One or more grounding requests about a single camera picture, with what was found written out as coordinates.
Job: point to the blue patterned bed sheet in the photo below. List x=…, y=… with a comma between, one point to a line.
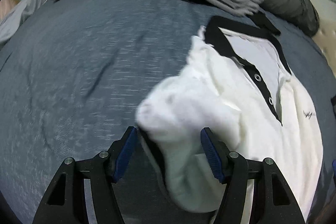
x=74, y=72

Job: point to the black garment under grey cloth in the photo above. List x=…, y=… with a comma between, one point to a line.
x=261, y=20

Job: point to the cream tufted headboard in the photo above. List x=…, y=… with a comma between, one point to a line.
x=325, y=36

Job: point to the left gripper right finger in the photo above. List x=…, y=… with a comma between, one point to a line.
x=273, y=200

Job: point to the white polo shirt black trim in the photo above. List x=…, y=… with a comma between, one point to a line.
x=236, y=82

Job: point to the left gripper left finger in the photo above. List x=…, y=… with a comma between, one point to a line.
x=64, y=199

